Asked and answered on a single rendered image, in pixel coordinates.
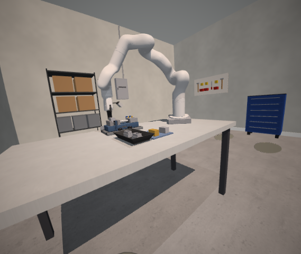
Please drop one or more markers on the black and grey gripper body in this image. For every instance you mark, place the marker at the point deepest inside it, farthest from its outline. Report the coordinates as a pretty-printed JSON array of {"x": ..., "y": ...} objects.
[{"x": 107, "y": 102}]

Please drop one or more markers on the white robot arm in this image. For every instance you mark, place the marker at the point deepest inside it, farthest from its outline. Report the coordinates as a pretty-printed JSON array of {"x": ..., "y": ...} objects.
[{"x": 145, "y": 43}]

